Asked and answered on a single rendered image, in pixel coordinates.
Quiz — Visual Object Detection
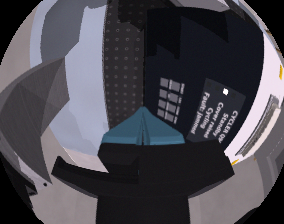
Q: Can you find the white real-time pcr cycler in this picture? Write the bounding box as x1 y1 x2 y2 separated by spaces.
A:
145 7 284 199

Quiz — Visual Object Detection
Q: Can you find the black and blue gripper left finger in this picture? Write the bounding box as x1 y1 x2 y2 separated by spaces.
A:
101 107 143 145

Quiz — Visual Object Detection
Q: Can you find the white well pcr plate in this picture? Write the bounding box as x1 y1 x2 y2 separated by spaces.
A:
240 102 281 158

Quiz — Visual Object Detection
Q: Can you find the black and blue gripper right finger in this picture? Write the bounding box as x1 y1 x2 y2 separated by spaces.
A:
143 107 185 145

